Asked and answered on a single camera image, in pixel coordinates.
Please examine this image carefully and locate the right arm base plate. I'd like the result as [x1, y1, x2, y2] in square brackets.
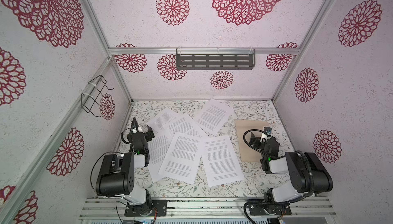
[246, 200, 292, 216]

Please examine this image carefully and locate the dark grey wall shelf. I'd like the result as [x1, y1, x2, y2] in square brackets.
[175, 49, 256, 70]

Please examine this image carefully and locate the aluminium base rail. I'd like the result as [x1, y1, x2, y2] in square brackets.
[79, 196, 337, 220]

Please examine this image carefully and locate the brown cardboard folder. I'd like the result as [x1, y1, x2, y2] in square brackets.
[234, 119, 274, 163]

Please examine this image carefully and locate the printed paper sheet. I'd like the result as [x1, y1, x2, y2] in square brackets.
[147, 131, 173, 183]
[159, 132, 206, 184]
[193, 99, 233, 136]
[163, 114, 208, 138]
[147, 108, 180, 132]
[202, 135, 245, 187]

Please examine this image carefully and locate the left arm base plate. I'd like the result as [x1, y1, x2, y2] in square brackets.
[124, 199, 168, 217]

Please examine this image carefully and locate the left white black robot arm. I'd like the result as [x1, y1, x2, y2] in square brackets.
[92, 125, 155, 216]

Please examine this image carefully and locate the black wire wall rack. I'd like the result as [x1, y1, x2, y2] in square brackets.
[80, 75, 114, 118]

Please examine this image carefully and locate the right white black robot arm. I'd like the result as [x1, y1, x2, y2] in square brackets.
[243, 127, 333, 224]

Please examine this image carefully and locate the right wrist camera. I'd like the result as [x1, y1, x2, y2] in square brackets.
[260, 126, 272, 143]

